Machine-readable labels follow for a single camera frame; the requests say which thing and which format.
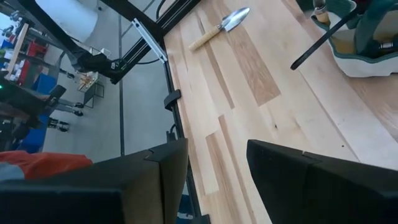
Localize narrow wooden-handled trowel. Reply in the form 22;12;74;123
313;0;330;24

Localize aluminium corner bracket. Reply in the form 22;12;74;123
131;17;169;63

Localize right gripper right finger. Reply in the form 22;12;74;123
247;139;398;224

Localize blue bin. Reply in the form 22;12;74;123
30;73;58;94

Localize wide wooden-handled trowel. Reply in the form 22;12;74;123
188;7;251;52

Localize black metal table frame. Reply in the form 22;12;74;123
12;0;212;224

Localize cream green gardening bag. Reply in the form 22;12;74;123
310;0;398;78

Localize black table edge clamp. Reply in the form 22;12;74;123
164;89;182;111

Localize thin black rod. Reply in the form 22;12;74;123
290;7;363;71

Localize green pruning shears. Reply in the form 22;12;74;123
353;0;398;58

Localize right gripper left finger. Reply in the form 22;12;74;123
0;138;189;224

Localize orange red fabric item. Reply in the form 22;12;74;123
0;151;93;181

